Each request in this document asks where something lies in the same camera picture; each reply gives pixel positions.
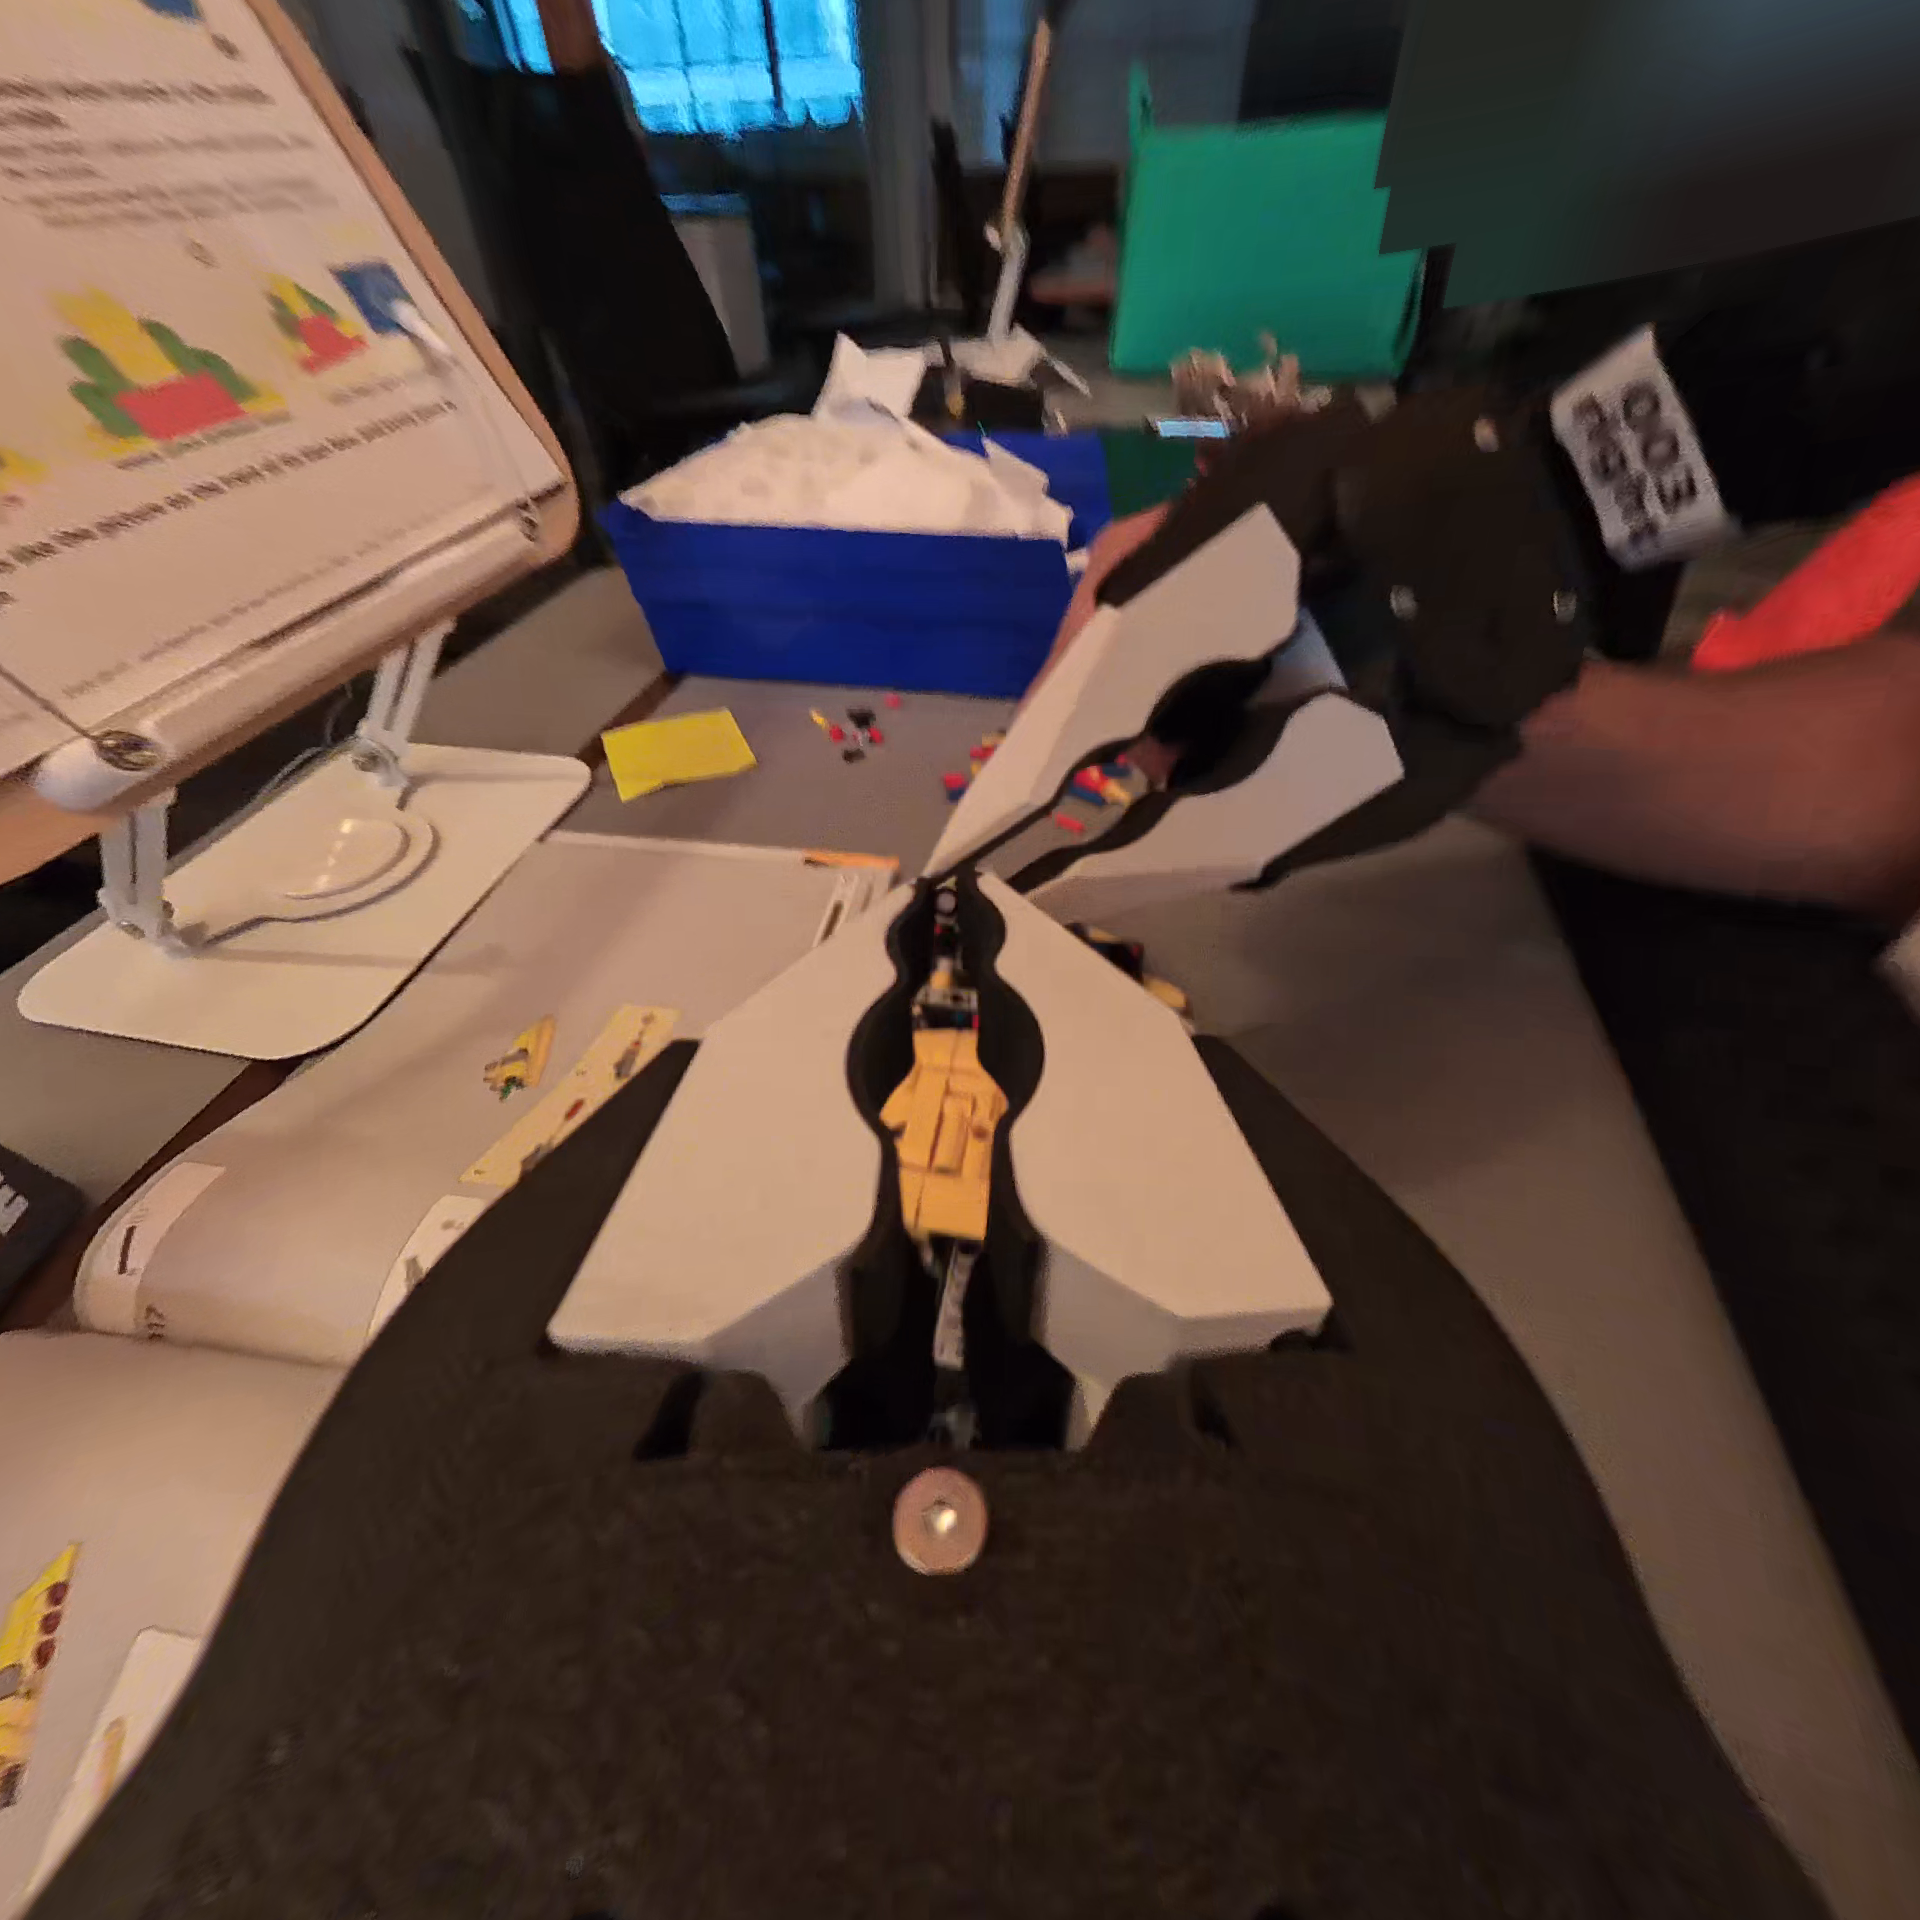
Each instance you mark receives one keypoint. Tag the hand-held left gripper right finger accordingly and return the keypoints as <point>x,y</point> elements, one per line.
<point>1184,1184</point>

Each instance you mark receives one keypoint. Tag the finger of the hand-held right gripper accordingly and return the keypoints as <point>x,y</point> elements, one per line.
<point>1290,795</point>
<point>1154,631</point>

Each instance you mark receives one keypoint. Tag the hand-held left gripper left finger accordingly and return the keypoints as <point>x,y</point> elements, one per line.
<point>721,1200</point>

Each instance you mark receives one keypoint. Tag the person's right forearm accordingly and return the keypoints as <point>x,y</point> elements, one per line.
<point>1694,781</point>

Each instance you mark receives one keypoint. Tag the grey desk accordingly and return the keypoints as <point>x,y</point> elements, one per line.
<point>1350,1125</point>

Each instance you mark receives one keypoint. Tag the person's right hand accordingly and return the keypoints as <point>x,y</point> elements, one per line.
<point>1119,537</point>

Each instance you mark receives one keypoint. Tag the yellow brick toy car model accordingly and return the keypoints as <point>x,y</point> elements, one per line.
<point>944,1125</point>

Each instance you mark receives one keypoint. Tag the blue plastic bin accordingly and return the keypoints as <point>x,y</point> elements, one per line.
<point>841,615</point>

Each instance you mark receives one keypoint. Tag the pile of small coloured pins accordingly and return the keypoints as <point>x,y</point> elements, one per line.
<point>854,728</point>

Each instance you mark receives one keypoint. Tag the building instruction booklet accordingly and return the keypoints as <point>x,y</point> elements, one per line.
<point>374,1080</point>

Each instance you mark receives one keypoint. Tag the green plastic bin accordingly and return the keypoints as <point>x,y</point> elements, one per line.
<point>1261,255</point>

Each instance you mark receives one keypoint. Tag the red plastic item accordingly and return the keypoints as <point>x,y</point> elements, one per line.
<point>1831,585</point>

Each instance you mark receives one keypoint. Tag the yellow paper scrap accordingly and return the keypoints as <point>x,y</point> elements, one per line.
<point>674,752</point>

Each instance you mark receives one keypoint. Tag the instruction sheet on stand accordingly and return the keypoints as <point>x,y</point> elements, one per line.
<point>331,885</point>

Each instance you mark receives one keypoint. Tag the black perforated mat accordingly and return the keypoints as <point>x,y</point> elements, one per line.
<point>1770,1200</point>

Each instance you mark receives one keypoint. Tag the black monitor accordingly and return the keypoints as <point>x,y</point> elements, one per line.
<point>600,271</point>

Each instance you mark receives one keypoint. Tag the large paned window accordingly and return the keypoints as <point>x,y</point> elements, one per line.
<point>721,61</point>

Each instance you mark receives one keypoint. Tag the wooden board with printed sheet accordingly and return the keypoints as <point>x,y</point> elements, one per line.
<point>224,451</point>

